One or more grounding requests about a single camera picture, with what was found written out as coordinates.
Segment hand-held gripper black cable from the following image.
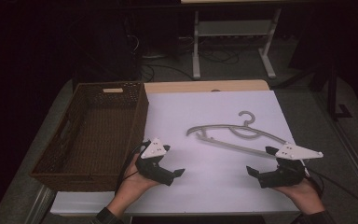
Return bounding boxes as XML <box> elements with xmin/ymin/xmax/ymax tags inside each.
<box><xmin>115</xmin><ymin>142</ymin><xmax>147</xmax><ymax>195</ymax></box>
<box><xmin>302</xmin><ymin>161</ymin><xmax>358</xmax><ymax>217</ymax></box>

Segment left hand-held gripper black cable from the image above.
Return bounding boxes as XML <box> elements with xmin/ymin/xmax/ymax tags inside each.
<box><xmin>115</xmin><ymin>142</ymin><xmax>147</xmax><ymax>195</ymax></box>

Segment right hand-held gripper black cable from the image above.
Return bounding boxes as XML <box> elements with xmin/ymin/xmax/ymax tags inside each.
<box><xmin>302</xmin><ymin>161</ymin><xmax>358</xmax><ymax>217</ymax></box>

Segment brown woven basket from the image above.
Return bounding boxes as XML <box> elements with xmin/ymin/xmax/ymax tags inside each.
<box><xmin>29</xmin><ymin>81</ymin><xmax>150</xmax><ymax>192</ymax></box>

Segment grey plastic clothes hanger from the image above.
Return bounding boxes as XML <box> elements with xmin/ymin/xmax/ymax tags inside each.
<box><xmin>186</xmin><ymin>110</ymin><xmax>288</xmax><ymax>158</ymax></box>

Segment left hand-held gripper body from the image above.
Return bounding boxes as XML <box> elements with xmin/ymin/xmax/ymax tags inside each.
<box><xmin>135</xmin><ymin>137</ymin><xmax>172</xmax><ymax>187</ymax></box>

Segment person's right hand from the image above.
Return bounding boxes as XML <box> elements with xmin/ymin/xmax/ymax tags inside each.
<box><xmin>273</xmin><ymin>178</ymin><xmax>325</xmax><ymax>210</ymax></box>

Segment white table mat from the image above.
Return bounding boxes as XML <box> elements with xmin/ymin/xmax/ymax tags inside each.
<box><xmin>49</xmin><ymin>90</ymin><xmax>300</xmax><ymax>216</ymax></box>

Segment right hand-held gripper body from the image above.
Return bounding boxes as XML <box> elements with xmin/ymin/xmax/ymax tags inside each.
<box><xmin>258</xmin><ymin>142</ymin><xmax>324</xmax><ymax>189</ymax></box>

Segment white metal desk frame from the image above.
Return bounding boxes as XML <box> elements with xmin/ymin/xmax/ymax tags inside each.
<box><xmin>180</xmin><ymin>0</ymin><xmax>283</xmax><ymax>80</ymax></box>

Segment black metal stand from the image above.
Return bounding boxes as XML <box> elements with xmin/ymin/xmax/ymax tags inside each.
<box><xmin>326</xmin><ymin>60</ymin><xmax>354</xmax><ymax>121</ymax></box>

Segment black floor cables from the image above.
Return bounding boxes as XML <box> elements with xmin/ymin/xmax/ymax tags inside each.
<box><xmin>140</xmin><ymin>46</ymin><xmax>241</xmax><ymax>82</ymax></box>

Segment person's left hand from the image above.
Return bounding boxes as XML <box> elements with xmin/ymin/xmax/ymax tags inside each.
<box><xmin>115</xmin><ymin>153</ymin><xmax>162</xmax><ymax>203</ymax></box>

